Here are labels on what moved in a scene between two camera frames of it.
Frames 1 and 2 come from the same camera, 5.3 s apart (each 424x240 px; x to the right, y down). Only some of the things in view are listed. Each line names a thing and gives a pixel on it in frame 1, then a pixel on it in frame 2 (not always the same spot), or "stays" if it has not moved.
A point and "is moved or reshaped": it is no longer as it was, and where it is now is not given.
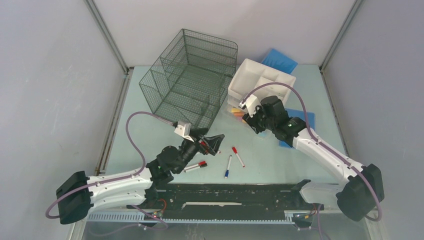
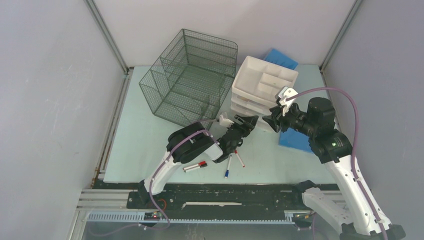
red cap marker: [200, 164] stays
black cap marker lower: [203, 165] stays
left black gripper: [213, 142] to [248, 122]
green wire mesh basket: [187, 83] stays
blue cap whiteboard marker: [227, 171] stays
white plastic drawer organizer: [251, 74] is moved or reshaped
